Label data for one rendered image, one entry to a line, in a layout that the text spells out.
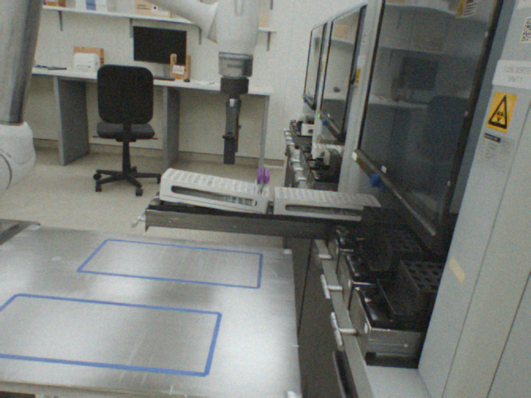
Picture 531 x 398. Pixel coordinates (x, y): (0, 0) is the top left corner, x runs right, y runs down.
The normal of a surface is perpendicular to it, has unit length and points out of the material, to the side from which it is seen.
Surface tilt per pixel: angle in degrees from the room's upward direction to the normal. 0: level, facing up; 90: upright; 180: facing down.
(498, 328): 90
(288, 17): 90
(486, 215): 90
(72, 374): 0
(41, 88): 90
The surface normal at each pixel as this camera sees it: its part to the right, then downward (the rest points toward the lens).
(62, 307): 0.09, -0.94
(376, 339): 0.01, 0.34
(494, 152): -1.00, -0.08
